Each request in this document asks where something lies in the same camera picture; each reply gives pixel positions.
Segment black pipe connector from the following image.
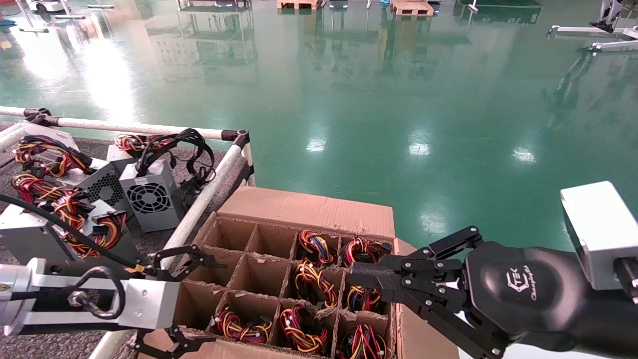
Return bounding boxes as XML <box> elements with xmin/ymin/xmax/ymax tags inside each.
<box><xmin>221</xmin><ymin>129</ymin><xmax>251</xmax><ymax>150</ymax></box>
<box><xmin>22</xmin><ymin>107</ymin><xmax>60</xmax><ymax>128</ymax></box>

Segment white pipe rail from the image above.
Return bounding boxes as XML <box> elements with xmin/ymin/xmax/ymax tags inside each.
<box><xmin>0</xmin><ymin>122</ymin><xmax>28</xmax><ymax>150</ymax></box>
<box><xmin>90</xmin><ymin>144</ymin><xmax>250</xmax><ymax>359</ymax></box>
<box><xmin>0</xmin><ymin>106</ymin><xmax>250</xmax><ymax>142</ymax></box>

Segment wooden pallet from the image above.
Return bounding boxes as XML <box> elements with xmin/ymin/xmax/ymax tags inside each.
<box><xmin>277</xmin><ymin>0</ymin><xmax>323</xmax><ymax>10</ymax></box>
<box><xmin>390</xmin><ymin>0</ymin><xmax>435</xmax><ymax>17</ymax></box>

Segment white floor beam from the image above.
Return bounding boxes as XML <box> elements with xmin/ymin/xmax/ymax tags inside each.
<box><xmin>588</xmin><ymin>40</ymin><xmax>638</xmax><ymax>53</ymax></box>
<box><xmin>547</xmin><ymin>25</ymin><xmax>638</xmax><ymax>40</ymax></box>

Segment grey power supply honeycomb vent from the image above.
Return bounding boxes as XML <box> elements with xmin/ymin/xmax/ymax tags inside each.
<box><xmin>55</xmin><ymin>159</ymin><xmax>134</xmax><ymax>216</ymax></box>

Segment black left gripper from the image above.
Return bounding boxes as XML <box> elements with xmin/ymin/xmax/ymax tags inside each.
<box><xmin>35</xmin><ymin>243</ymin><xmax>227</xmax><ymax>359</ymax></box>

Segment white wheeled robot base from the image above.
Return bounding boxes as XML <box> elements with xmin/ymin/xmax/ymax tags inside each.
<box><xmin>25</xmin><ymin>0</ymin><xmax>70</xmax><ymax>14</ymax></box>

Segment brown cardboard box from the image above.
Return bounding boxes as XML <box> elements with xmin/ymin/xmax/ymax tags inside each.
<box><xmin>137</xmin><ymin>185</ymin><xmax>459</xmax><ymax>359</ymax></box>

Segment black and white stand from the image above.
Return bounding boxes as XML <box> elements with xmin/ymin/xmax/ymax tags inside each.
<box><xmin>591</xmin><ymin>0</ymin><xmax>624</xmax><ymax>33</ymax></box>

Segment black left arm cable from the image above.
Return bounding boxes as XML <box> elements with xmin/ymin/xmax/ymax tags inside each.
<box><xmin>0</xmin><ymin>193</ymin><xmax>150</xmax><ymax>321</ymax></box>

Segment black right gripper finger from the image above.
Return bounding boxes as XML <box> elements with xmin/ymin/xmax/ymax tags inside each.
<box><xmin>349</xmin><ymin>225</ymin><xmax>484</xmax><ymax>289</ymax></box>

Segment grey power supply with fan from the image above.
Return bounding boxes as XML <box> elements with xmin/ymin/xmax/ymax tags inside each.
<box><xmin>120</xmin><ymin>129</ymin><xmax>217</xmax><ymax>233</ymax></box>

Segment cardboard divider insert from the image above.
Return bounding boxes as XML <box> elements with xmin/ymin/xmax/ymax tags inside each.
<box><xmin>150</xmin><ymin>214</ymin><xmax>397</xmax><ymax>359</ymax></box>

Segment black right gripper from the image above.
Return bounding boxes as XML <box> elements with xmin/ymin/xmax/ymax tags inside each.
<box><xmin>381</xmin><ymin>242</ymin><xmax>599</xmax><ymax>359</ymax></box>

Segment white pipe post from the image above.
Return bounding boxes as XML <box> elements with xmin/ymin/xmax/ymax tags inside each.
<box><xmin>243</xmin><ymin>145</ymin><xmax>256</xmax><ymax>187</ymax></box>

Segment grey power supply with cables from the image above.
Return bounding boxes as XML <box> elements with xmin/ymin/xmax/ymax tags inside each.
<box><xmin>279</xmin><ymin>305</ymin><xmax>328</xmax><ymax>355</ymax></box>
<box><xmin>107</xmin><ymin>133</ymin><xmax>172</xmax><ymax>163</ymax></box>
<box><xmin>294</xmin><ymin>260</ymin><xmax>339</xmax><ymax>308</ymax></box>
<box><xmin>52</xmin><ymin>197</ymin><xmax>140</xmax><ymax>266</ymax></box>
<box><xmin>346</xmin><ymin>285</ymin><xmax>384</xmax><ymax>312</ymax></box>
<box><xmin>213</xmin><ymin>307</ymin><xmax>274</xmax><ymax>344</ymax></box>
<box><xmin>0</xmin><ymin>174</ymin><xmax>83</xmax><ymax>265</ymax></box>
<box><xmin>298</xmin><ymin>230</ymin><xmax>335</xmax><ymax>265</ymax></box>
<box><xmin>340</xmin><ymin>237</ymin><xmax>393</xmax><ymax>265</ymax></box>
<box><xmin>339</xmin><ymin>324</ymin><xmax>389</xmax><ymax>359</ymax></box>
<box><xmin>12</xmin><ymin>124</ymin><xmax>95</xmax><ymax>179</ymax></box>

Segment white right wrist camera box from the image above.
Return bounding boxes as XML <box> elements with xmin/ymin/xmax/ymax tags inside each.
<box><xmin>560</xmin><ymin>181</ymin><xmax>638</xmax><ymax>291</ymax></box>

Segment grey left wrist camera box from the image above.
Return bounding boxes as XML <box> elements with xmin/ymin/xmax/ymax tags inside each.
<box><xmin>117</xmin><ymin>276</ymin><xmax>181</xmax><ymax>331</ymax></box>

